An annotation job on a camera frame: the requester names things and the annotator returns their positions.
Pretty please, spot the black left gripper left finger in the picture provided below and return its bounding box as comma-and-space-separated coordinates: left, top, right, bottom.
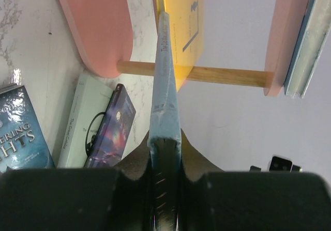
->
1, 140, 153, 230

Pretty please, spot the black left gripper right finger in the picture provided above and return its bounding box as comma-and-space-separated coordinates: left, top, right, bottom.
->
178, 135, 330, 230

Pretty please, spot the light blue Old Man book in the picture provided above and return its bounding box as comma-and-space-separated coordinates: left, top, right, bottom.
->
147, 11, 182, 230

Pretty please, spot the yellow book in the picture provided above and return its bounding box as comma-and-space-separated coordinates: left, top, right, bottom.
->
155, 0, 204, 89

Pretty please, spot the teal underwater cover book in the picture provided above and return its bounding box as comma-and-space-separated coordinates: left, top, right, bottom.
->
284, 0, 330, 98

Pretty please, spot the purple Robinson Crusoe book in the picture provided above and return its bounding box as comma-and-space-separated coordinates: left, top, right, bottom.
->
84, 83, 136, 168

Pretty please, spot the pale grey Great Gatsby book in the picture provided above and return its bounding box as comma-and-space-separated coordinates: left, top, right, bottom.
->
57, 72, 113, 168

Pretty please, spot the blue Wuthering Heights book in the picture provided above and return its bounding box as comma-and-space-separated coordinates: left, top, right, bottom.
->
0, 84, 55, 174

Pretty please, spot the pink three-tier shelf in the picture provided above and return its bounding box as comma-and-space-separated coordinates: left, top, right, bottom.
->
59, 0, 309, 96

